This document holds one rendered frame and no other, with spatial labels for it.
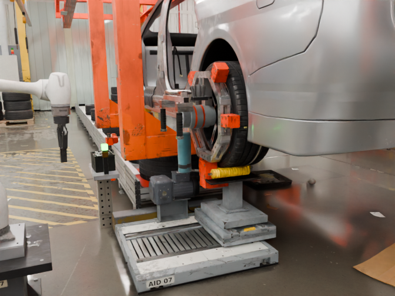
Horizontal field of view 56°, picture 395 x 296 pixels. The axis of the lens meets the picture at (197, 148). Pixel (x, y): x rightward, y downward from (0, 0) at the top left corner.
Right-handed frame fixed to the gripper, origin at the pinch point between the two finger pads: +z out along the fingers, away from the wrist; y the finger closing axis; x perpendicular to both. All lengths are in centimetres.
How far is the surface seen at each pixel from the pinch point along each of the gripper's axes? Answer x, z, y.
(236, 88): 84, -34, 35
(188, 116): 70, -17, 10
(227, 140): 80, -6, 34
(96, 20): 107, -103, -232
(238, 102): 83, -27, 39
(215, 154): 80, 4, 24
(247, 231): 96, 51, 37
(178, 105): 57, -25, 20
